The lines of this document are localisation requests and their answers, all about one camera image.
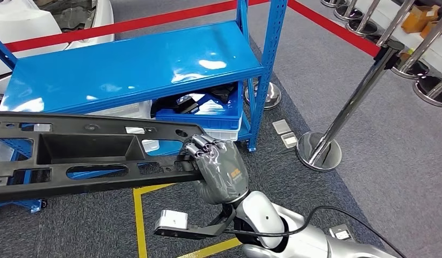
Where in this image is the black-topped chrome stanchion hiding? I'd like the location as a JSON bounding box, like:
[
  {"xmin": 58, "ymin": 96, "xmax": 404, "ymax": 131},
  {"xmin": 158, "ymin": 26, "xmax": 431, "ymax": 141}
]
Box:
[
  {"xmin": 243, "ymin": 80, "xmax": 282, "ymax": 111},
  {"xmin": 295, "ymin": 39, "xmax": 405, "ymax": 173}
]

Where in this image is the plain metal floor plate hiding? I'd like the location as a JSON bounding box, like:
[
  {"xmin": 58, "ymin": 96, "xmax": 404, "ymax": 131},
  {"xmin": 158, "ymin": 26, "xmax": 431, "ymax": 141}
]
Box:
[{"xmin": 272, "ymin": 119, "xmax": 292, "ymax": 135}]

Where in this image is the small black plastic part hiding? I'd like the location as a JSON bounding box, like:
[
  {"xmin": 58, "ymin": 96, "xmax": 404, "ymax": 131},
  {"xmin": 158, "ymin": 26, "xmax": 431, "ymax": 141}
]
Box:
[{"xmin": 212, "ymin": 83, "xmax": 239, "ymax": 104}]

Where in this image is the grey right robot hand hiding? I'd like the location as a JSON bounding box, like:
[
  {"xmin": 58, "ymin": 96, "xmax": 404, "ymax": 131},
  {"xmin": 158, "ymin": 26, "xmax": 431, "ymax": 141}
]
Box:
[{"xmin": 178, "ymin": 133, "xmax": 250, "ymax": 205}]

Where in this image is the blue metal shelf rack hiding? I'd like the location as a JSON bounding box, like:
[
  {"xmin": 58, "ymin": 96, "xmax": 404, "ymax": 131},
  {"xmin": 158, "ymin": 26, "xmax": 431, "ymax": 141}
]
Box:
[{"xmin": 0, "ymin": 0, "xmax": 289, "ymax": 214}]

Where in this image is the blue plastic bin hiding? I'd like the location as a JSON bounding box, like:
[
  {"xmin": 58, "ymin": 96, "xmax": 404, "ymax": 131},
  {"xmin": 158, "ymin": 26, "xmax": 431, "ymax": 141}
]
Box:
[{"xmin": 150, "ymin": 82, "xmax": 244, "ymax": 131}]

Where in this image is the clear plastic wrap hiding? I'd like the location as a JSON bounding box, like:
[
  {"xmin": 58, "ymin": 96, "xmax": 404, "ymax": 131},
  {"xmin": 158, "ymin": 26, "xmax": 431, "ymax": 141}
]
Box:
[{"xmin": 178, "ymin": 93, "xmax": 223, "ymax": 116}]

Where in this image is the metal floor socket plate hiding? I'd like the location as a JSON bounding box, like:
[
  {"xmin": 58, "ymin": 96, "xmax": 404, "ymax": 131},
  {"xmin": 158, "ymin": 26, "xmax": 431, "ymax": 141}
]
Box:
[
  {"xmin": 280, "ymin": 132, "xmax": 299, "ymax": 149},
  {"xmin": 329, "ymin": 223, "xmax": 356, "ymax": 242}
]

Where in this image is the red barrier belt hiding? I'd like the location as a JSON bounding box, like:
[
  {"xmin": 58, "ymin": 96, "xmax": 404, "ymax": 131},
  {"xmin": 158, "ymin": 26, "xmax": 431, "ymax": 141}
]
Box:
[{"xmin": 0, "ymin": 0, "xmax": 270, "ymax": 57}]

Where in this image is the long black plastic bracket part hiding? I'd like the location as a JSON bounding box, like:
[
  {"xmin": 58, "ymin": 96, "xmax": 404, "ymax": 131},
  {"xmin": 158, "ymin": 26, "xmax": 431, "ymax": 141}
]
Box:
[{"xmin": 0, "ymin": 111, "xmax": 207, "ymax": 204}]

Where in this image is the white plastic bin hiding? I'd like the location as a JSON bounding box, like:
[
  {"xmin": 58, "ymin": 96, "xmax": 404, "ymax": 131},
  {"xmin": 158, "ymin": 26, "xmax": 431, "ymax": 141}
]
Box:
[{"xmin": 202, "ymin": 117, "xmax": 243, "ymax": 142}]

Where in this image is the white tray stack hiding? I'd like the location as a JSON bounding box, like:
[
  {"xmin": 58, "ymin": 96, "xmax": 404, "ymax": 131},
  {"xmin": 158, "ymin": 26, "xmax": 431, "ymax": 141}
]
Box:
[{"xmin": 87, "ymin": 101, "xmax": 160, "ymax": 153}]

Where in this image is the orange cardboard box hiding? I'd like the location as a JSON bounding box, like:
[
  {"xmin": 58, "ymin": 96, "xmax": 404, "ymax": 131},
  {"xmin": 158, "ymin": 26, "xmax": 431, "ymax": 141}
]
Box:
[
  {"xmin": 419, "ymin": 21, "xmax": 441, "ymax": 39},
  {"xmin": 401, "ymin": 5, "xmax": 441, "ymax": 34}
]

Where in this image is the white car body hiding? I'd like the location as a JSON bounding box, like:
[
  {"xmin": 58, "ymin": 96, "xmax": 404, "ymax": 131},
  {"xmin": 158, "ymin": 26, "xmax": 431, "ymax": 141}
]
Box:
[{"xmin": 0, "ymin": 0, "xmax": 115, "ymax": 101}]

